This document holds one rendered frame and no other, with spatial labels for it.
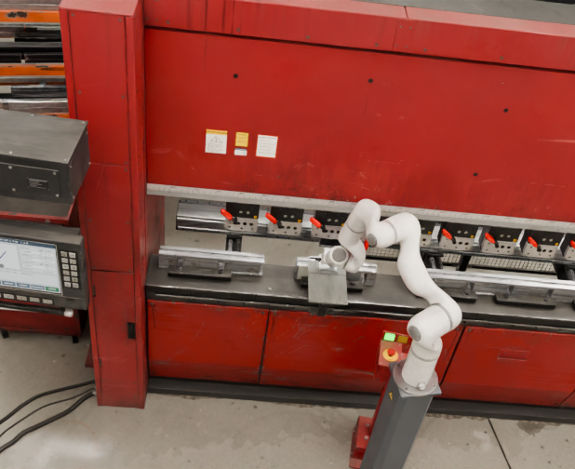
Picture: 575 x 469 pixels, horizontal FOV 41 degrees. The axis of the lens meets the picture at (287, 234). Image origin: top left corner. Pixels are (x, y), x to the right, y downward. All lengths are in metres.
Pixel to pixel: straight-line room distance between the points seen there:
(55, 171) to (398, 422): 1.77
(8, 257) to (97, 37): 0.86
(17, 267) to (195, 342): 1.25
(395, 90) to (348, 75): 0.20
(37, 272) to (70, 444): 1.43
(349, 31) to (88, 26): 0.92
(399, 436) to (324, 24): 1.79
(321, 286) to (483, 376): 1.14
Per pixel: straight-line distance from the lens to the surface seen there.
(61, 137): 2.72
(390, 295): 3.75
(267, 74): 3.00
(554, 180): 3.47
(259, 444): 4.17
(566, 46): 3.08
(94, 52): 2.80
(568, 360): 4.24
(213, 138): 3.18
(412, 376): 3.21
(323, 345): 3.92
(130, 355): 3.90
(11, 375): 4.49
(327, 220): 3.44
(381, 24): 2.89
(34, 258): 2.93
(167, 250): 3.68
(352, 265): 3.33
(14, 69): 4.88
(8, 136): 2.74
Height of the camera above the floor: 3.54
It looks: 42 degrees down
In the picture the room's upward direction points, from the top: 9 degrees clockwise
